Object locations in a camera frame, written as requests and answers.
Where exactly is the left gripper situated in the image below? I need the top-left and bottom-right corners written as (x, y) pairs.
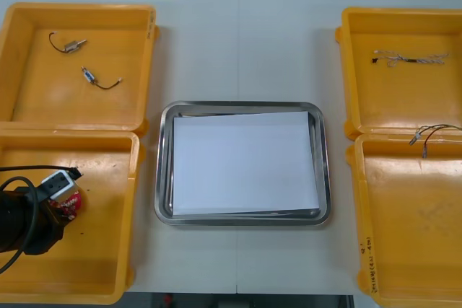
top-left (25, 201), bottom-right (76, 255)

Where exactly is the round red circuit board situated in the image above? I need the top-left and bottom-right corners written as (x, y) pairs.
top-left (49, 192), bottom-right (84, 221)

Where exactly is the steel tray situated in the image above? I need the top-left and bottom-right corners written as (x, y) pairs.
top-left (154, 100), bottom-right (332, 227)

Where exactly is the metal solenoid with blue label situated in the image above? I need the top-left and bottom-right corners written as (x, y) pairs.
top-left (81, 65), bottom-right (124, 90)

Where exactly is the metal solenoid with white label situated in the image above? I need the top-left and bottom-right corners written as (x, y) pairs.
top-left (49, 31), bottom-right (88, 53)

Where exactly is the green-yellow and red wire harness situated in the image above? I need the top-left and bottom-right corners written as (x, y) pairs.
top-left (409, 123), bottom-right (462, 159)

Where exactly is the blue-white twisted wire harness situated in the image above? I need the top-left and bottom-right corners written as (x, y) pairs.
top-left (370, 50), bottom-right (450, 69)

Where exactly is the white paper sheet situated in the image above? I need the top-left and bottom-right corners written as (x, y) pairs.
top-left (172, 111), bottom-right (321, 217)

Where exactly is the yellow-orange plastic bin with handwriting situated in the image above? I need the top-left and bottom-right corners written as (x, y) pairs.
top-left (345, 133), bottom-right (462, 308)

